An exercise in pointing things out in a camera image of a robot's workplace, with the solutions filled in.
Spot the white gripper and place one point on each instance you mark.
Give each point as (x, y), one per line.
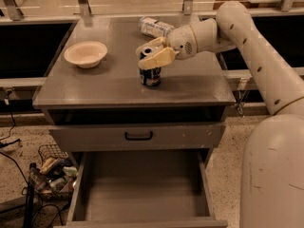
(180, 43)

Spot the blue pepsi can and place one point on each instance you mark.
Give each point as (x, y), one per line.
(150, 77)

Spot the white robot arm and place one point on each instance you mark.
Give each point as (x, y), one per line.
(272, 180)

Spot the grey top drawer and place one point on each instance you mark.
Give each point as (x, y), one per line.
(110, 137)

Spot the grey drawer cabinet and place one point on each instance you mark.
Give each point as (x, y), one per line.
(191, 91)

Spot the grey open middle drawer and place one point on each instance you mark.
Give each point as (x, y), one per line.
(142, 189)

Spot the clear plastic water bottle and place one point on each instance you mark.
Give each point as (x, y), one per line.
(154, 28)

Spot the white paper bowl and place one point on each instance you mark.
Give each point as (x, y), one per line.
(86, 54)

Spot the black drawer handle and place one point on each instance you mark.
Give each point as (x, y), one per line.
(138, 137)

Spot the black wire basket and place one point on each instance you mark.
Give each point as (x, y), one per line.
(56, 177)

